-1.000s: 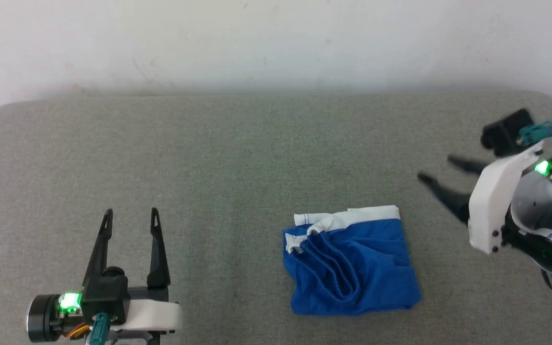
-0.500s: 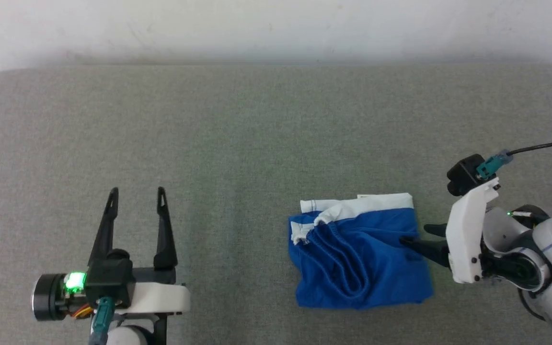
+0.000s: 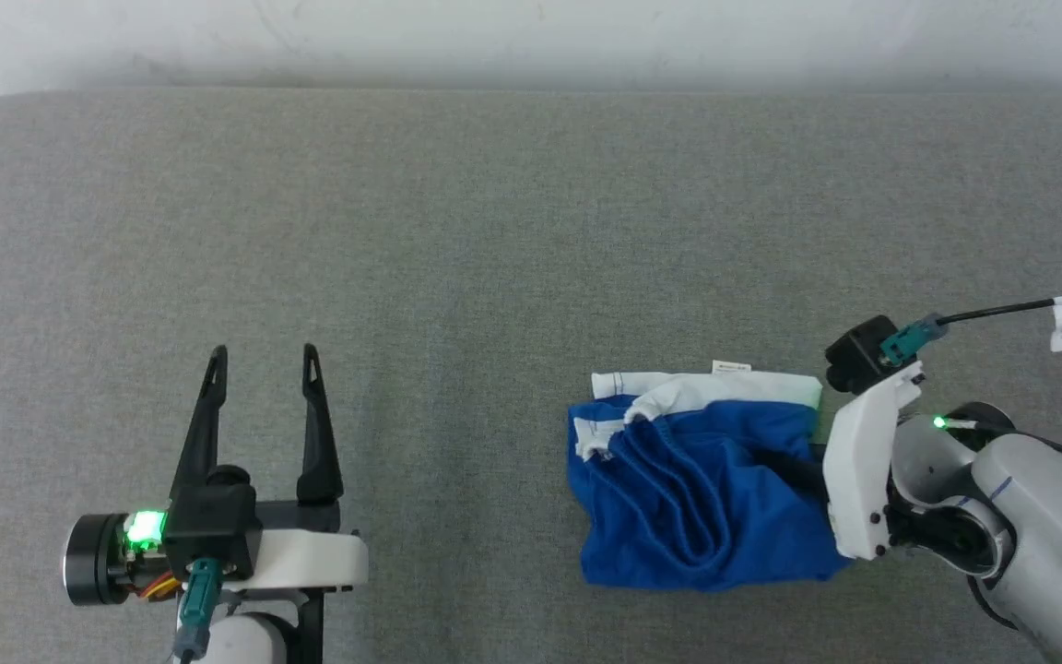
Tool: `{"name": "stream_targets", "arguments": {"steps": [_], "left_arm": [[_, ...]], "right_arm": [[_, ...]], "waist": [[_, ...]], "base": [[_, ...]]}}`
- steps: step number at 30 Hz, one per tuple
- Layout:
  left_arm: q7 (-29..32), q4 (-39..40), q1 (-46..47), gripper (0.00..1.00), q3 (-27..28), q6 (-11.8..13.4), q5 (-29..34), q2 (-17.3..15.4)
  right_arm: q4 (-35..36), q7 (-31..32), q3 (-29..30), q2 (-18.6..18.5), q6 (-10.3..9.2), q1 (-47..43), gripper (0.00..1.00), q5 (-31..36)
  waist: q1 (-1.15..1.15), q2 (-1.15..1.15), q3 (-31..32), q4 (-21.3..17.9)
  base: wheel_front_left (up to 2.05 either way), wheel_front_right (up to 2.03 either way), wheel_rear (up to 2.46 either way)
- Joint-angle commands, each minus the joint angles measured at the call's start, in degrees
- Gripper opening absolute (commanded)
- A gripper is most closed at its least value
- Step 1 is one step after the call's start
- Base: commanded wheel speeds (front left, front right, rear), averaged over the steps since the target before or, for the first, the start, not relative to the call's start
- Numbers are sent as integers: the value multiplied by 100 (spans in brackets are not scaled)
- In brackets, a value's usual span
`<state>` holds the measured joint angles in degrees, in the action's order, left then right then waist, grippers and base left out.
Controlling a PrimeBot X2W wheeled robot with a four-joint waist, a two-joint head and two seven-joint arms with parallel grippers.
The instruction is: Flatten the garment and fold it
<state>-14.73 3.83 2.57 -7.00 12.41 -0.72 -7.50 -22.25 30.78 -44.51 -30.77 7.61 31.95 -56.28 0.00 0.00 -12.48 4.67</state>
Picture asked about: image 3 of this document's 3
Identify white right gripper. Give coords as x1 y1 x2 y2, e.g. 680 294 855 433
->
754 362 926 562

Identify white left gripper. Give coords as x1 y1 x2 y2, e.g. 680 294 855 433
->
170 343 372 593

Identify blue shorts with white waistband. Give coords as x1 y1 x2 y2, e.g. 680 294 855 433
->
568 362 855 592

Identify left camera cable teal plug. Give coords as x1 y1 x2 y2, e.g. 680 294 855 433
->
171 556 225 663

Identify camera cable teal plug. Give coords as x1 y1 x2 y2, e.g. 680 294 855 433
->
171 556 225 663
879 286 1062 366

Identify right camera cable teal plug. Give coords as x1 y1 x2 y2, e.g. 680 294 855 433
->
879 286 1062 366

